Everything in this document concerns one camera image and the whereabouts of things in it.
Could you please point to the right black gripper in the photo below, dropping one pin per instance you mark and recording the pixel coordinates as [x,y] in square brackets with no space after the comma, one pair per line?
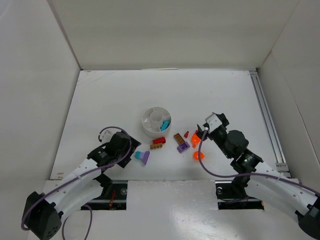
[208,132]

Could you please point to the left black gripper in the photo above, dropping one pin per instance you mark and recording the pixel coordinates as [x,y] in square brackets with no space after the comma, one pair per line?
[131,151]

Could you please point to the purple sloped lego piece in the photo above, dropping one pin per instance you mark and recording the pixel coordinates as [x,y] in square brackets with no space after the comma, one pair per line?
[144,156]

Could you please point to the purple butterfly lego brick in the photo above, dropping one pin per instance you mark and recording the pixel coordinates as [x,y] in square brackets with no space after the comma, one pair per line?
[183,146]

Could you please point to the teal lego piece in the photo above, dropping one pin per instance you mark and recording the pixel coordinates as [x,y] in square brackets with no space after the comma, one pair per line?
[165,125]

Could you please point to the teal square lego brick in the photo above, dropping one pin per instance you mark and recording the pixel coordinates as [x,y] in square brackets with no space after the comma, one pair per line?
[139,155]

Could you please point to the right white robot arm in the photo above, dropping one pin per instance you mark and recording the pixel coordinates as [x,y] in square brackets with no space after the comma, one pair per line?
[255,178]

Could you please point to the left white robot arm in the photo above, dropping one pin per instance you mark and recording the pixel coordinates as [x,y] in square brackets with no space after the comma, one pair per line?
[44,213]

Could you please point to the brown lego plate small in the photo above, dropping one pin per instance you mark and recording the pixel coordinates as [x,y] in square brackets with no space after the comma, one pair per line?
[156,145]

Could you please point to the orange round lego rear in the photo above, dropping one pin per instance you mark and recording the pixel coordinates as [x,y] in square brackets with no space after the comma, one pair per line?
[195,140]

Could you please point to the orange round lego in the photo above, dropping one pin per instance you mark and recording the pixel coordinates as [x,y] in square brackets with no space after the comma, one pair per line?
[195,140]
[197,155]

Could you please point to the orange round lego front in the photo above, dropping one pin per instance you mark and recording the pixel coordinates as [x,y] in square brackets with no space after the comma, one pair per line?
[197,155]

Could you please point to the red lego brick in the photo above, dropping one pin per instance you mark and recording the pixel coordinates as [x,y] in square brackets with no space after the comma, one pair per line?
[161,140]

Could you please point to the white divided round container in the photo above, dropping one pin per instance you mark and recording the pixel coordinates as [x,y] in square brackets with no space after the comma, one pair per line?
[152,119]

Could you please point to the red small slope lego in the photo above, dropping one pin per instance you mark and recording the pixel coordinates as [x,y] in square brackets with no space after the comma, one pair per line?
[186,134]

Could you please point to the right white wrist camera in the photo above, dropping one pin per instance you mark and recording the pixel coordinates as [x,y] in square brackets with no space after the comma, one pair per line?
[212,122]

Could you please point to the aluminium rail right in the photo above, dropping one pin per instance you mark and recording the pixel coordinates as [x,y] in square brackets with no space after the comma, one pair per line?
[280,160]

